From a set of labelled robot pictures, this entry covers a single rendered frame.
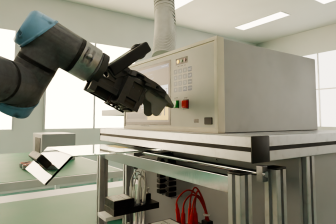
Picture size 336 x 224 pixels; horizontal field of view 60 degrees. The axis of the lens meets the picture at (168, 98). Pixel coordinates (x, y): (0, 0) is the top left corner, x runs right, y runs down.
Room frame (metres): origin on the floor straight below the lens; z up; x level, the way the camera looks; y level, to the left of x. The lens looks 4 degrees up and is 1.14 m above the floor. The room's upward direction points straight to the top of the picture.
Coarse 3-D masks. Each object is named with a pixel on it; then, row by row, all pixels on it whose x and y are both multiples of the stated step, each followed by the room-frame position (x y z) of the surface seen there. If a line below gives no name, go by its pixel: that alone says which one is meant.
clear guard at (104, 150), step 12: (96, 144) 0.93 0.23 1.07; (108, 144) 0.93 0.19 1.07; (120, 144) 0.93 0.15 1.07; (48, 156) 0.76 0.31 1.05; (60, 156) 0.70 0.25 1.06; (72, 156) 0.65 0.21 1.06; (36, 168) 0.75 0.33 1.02; (48, 168) 0.68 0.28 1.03; (60, 168) 0.64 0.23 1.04; (48, 180) 0.63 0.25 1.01
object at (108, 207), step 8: (112, 200) 0.82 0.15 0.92; (120, 200) 0.83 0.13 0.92; (128, 200) 0.84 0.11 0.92; (152, 200) 0.91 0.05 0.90; (104, 208) 0.86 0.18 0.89; (112, 208) 0.82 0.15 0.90; (120, 208) 0.83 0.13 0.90; (128, 208) 0.84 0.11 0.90; (136, 208) 0.85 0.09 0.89; (144, 208) 0.87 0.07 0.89; (152, 208) 0.88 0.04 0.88; (104, 216) 0.81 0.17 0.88; (112, 216) 0.81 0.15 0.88; (120, 216) 0.83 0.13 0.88; (136, 216) 0.91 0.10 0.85; (144, 216) 0.87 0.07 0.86
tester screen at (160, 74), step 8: (168, 64) 0.75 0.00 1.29; (144, 72) 0.85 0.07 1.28; (152, 72) 0.81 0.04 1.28; (160, 72) 0.78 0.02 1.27; (168, 72) 0.75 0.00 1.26; (160, 80) 0.78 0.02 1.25; (168, 80) 0.75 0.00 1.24; (168, 88) 0.75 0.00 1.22; (128, 112) 0.93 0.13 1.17; (136, 112) 0.89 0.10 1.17; (168, 112) 0.75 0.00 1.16; (128, 120) 0.93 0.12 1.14; (136, 120) 0.89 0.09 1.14; (144, 120) 0.85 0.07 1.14; (152, 120) 0.81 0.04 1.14; (160, 120) 0.78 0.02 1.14; (168, 120) 0.75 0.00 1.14
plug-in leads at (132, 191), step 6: (132, 174) 0.91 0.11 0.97; (138, 174) 0.90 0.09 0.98; (144, 174) 0.90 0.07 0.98; (144, 180) 0.91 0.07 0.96; (138, 186) 0.87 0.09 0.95; (144, 186) 0.88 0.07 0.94; (132, 192) 0.88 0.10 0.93; (138, 192) 0.87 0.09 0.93; (144, 192) 0.88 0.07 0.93; (138, 198) 0.87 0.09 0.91; (144, 198) 0.88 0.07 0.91; (150, 198) 0.93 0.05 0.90; (138, 204) 0.86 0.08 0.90
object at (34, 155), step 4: (32, 152) 0.75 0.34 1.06; (36, 152) 0.72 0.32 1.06; (32, 156) 0.72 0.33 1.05; (36, 156) 0.69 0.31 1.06; (40, 156) 0.68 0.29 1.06; (44, 156) 0.68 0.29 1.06; (36, 160) 0.68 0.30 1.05; (40, 160) 0.68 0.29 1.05; (44, 160) 0.68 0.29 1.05; (48, 160) 0.69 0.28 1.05; (40, 164) 0.69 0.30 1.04; (44, 164) 0.68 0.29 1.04; (48, 164) 0.69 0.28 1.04
